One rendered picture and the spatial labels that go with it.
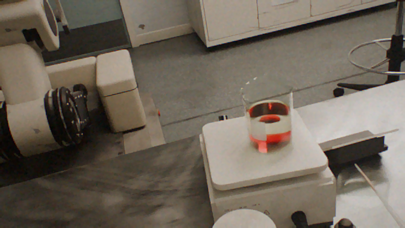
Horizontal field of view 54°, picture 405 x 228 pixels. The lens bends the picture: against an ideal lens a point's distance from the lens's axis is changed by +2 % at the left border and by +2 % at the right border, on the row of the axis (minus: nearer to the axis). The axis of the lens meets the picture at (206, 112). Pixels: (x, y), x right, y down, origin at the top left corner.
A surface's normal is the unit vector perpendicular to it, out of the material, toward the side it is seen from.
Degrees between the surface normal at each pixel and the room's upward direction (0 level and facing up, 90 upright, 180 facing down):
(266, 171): 0
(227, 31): 90
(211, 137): 0
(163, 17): 90
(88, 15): 90
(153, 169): 0
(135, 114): 90
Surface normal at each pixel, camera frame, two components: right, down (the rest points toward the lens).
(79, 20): 0.24, 0.46
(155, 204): -0.15, -0.85
